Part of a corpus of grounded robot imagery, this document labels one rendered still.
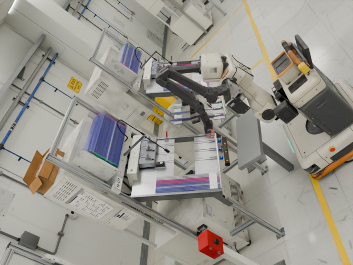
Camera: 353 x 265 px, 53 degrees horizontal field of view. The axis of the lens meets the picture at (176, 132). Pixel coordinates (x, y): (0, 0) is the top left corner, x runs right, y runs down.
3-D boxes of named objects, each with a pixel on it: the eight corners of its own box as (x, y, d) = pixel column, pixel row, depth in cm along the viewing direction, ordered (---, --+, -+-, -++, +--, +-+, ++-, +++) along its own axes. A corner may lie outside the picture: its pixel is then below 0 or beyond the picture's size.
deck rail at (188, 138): (216, 138, 327) (216, 132, 323) (216, 139, 326) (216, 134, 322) (140, 144, 334) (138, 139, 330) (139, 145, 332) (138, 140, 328)
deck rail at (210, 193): (222, 194, 274) (222, 189, 270) (222, 196, 273) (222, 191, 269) (132, 200, 281) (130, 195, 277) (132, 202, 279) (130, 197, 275)
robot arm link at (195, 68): (155, 73, 279) (154, 64, 285) (156, 85, 290) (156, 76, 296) (211, 68, 279) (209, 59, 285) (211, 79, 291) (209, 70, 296)
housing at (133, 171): (144, 146, 332) (142, 134, 323) (139, 185, 294) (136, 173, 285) (136, 146, 333) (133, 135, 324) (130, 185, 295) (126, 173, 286)
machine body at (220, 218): (244, 186, 367) (200, 157, 343) (255, 245, 313) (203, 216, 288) (201, 216, 399) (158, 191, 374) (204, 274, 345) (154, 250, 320)
